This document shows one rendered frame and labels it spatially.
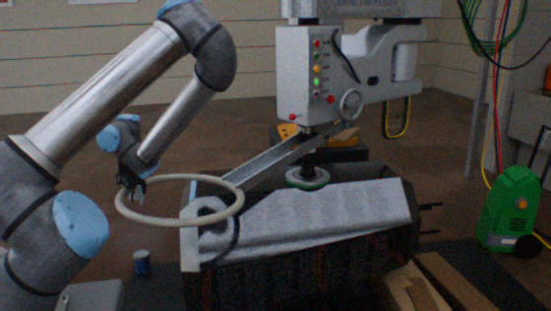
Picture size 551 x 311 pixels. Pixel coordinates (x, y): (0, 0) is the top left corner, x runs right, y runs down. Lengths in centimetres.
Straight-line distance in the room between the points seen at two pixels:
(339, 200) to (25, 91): 729
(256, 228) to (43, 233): 103
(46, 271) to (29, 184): 19
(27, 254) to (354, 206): 136
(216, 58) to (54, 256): 60
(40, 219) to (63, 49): 731
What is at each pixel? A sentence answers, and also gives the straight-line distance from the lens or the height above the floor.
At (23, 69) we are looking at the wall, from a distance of 844.
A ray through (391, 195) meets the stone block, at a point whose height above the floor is 74.
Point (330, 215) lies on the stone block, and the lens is 184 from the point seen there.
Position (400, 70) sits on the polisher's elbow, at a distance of 220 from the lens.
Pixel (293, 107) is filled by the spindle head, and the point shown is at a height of 118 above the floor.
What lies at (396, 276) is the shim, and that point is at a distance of 231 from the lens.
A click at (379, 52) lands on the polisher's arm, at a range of 198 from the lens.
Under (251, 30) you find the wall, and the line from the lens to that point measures 792.
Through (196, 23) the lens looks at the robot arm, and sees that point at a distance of 108.
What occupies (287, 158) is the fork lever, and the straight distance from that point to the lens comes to 173.
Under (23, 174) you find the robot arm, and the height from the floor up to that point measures 127.
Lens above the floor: 156
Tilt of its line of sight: 19 degrees down
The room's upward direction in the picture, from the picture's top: 1 degrees counter-clockwise
